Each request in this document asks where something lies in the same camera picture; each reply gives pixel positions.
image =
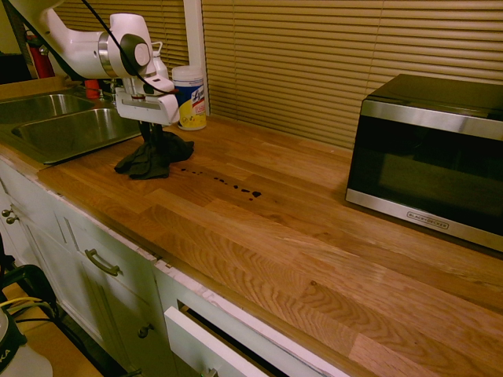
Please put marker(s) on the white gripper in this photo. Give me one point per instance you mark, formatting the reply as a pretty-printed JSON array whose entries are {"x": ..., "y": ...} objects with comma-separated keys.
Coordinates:
[{"x": 145, "y": 110}]

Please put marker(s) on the dark cloth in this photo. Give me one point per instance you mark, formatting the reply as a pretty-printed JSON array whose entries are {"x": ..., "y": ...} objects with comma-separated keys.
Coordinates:
[{"x": 157, "y": 161}]

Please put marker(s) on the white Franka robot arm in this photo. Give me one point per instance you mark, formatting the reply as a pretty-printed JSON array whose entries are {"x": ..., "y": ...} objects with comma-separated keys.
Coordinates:
[{"x": 78, "y": 47}]

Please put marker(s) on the white robot base black band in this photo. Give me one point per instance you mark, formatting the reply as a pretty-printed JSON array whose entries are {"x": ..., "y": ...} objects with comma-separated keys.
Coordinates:
[{"x": 15, "y": 353}]

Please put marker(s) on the dark liquid spill drops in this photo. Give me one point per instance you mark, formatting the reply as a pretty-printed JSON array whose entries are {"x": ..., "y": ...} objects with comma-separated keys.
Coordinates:
[{"x": 256, "y": 194}]

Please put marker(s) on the disinfecting wipes canister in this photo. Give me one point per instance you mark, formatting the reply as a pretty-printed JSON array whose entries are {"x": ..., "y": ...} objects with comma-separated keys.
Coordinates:
[{"x": 192, "y": 106}]

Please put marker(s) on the red bottle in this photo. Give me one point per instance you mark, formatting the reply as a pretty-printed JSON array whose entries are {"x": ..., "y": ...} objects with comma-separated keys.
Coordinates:
[
  {"x": 92, "y": 88},
  {"x": 41, "y": 59}
]

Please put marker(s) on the stainless steel sink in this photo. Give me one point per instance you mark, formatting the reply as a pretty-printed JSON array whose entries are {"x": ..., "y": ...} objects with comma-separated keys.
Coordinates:
[{"x": 70, "y": 133}]

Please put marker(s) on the beige window blind by sink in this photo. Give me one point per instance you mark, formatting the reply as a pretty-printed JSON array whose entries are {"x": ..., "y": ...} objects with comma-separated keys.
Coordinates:
[{"x": 169, "y": 23}]

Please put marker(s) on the white kitchen cabinet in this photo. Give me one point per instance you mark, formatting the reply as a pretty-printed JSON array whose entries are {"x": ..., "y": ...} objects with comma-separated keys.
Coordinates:
[{"x": 59, "y": 243}]

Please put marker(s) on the round metal cabinet knob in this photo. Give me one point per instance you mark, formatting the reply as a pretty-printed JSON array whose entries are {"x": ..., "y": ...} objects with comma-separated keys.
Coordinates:
[
  {"x": 12, "y": 220},
  {"x": 146, "y": 330},
  {"x": 6, "y": 213}
]

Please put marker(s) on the black clamp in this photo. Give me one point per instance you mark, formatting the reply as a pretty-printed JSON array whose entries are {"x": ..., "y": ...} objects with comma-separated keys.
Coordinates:
[{"x": 35, "y": 275}]

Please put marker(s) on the wide beige window blind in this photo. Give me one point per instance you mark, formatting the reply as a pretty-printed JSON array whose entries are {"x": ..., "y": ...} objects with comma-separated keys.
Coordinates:
[{"x": 334, "y": 59}]

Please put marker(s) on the white open drawer front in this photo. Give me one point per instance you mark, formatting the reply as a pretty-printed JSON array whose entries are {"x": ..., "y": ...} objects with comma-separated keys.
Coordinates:
[{"x": 196, "y": 341}]

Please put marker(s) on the black steel microwave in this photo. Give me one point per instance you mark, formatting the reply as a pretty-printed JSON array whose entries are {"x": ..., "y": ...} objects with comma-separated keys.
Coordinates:
[{"x": 424, "y": 157}]

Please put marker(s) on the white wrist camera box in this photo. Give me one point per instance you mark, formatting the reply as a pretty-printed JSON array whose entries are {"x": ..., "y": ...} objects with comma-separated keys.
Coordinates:
[{"x": 159, "y": 84}]

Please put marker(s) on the wide white window post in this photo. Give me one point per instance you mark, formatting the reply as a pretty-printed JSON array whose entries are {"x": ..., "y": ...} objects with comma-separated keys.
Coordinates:
[{"x": 193, "y": 31}]

